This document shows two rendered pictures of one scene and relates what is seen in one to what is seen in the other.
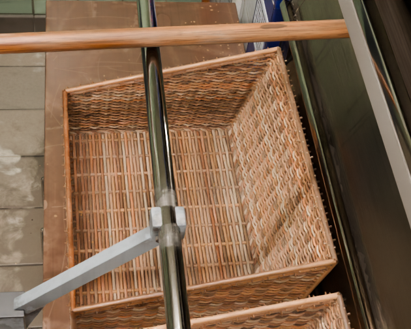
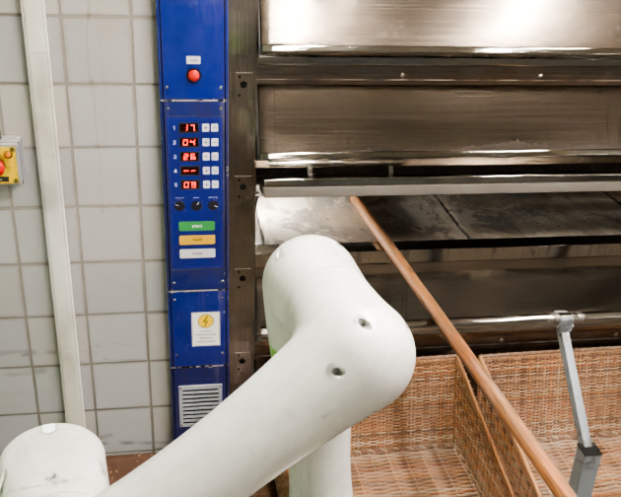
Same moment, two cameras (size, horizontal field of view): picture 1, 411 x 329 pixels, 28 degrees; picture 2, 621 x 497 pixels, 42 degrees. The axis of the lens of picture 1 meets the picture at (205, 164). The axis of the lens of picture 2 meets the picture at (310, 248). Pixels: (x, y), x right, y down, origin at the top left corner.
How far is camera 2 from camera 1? 2.06 m
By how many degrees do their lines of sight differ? 68
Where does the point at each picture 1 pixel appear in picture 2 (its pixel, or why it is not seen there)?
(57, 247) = not seen: outside the picture
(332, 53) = not seen: hidden behind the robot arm
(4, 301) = (588, 451)
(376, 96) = (548, 186)
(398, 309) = (519, 304)
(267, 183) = not seen: hidden behind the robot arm
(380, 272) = (495, 311)
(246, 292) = (471, 412)
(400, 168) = (586, 185)
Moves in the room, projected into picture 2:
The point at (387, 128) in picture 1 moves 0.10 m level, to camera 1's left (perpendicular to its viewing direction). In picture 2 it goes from (566, 185) to (574, 200)
